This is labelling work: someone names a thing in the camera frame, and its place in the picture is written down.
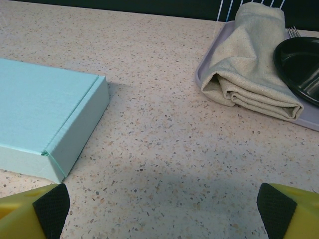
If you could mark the purple tray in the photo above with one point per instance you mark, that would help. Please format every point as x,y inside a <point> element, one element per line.
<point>311,119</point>

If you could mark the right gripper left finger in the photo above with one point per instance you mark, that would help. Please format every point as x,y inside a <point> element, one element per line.
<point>30,216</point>

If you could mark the black plate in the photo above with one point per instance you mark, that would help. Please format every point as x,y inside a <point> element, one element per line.
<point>299,64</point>

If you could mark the fork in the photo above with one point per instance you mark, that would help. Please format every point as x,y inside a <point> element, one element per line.
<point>293,32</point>

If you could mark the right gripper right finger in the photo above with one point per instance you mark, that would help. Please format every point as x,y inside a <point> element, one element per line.
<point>294,214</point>

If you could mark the light blue paper box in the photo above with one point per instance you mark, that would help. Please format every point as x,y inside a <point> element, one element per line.
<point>37,104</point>

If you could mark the beige folded cloth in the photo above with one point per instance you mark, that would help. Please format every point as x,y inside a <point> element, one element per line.
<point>244,67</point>

